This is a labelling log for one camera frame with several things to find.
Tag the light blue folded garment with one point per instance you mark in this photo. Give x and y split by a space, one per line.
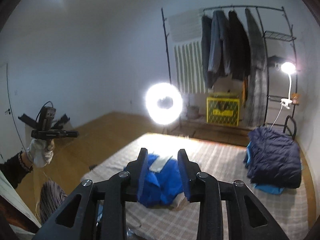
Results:
271 189

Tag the navy quilted down jacket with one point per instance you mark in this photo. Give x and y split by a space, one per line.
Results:
273 158

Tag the black metal clothes rack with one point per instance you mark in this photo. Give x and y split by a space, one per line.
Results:
288 67

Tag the grey and blue jacket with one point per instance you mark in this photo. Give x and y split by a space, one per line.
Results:
162 185

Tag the blue denim hanging jacket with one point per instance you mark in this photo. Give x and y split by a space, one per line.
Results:
220 47

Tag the small teddy bear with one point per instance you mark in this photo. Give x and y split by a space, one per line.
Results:
295 97

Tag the dark green hanging jacket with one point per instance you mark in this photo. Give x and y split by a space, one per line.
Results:
205 48

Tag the black hanging coat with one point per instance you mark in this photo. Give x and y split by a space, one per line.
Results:
239 48

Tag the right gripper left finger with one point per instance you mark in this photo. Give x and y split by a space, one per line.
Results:
137 170

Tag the black tripod stand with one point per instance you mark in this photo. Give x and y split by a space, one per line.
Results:
42 123

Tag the small dark plant pot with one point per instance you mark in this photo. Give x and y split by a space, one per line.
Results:
192 112

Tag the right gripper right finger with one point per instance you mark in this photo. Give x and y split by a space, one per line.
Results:
188 173

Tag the ring light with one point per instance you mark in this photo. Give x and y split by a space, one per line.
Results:
164 103

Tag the zebra patterned trouser leg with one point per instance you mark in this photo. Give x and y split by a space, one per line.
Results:
51 197

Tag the green striped wall tapestry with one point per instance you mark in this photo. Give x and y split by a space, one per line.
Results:
186 34

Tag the grey plaid hanging coat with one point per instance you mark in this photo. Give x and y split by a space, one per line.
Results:
257 87

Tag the left gloved hand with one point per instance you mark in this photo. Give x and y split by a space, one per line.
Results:
40 152

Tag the yellow green patterned box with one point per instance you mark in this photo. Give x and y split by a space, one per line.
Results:
222 111

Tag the plaid bed blanket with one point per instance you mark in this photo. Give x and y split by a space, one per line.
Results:
230 208

